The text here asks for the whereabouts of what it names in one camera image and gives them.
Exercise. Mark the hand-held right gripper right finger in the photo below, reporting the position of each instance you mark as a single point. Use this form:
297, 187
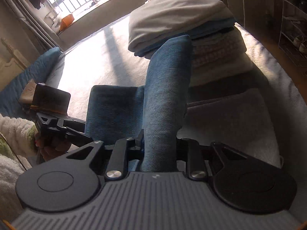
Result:
191, 153

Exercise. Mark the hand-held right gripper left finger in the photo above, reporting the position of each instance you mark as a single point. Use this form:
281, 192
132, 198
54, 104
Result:
124, 148

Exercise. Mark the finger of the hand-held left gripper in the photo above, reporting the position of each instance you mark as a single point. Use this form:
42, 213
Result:
76, 131

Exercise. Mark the blue jeans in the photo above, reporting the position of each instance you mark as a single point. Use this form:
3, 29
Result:
163, 88

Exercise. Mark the person's left forearm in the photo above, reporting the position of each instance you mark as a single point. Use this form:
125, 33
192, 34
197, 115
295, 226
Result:
16, 134

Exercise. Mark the person's left hand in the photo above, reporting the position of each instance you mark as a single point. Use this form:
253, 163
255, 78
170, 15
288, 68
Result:
52, 149

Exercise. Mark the beige pants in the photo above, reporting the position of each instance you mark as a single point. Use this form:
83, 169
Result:
27, 91

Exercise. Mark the blue pillow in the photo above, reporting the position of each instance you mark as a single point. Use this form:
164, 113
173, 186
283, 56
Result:
26, 74

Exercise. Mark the cream headboard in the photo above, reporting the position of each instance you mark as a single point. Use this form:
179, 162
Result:
12, 60

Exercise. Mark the white plastic bag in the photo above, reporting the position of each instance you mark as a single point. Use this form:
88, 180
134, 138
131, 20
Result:
56, 25

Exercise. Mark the orange box on windowsill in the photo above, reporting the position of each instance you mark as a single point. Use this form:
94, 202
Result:
66, 22

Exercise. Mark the cream folded cloth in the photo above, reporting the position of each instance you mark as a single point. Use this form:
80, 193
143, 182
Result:
220, 73

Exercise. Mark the grey curtain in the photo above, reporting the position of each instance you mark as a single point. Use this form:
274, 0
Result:
21, 12

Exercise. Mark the white folded cloth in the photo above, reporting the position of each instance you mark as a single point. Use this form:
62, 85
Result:
172, 12

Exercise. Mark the white shoes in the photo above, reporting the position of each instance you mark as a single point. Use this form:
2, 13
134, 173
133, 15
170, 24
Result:
301, 44

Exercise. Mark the metal shoe rack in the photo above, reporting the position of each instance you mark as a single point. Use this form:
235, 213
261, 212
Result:
292, 28

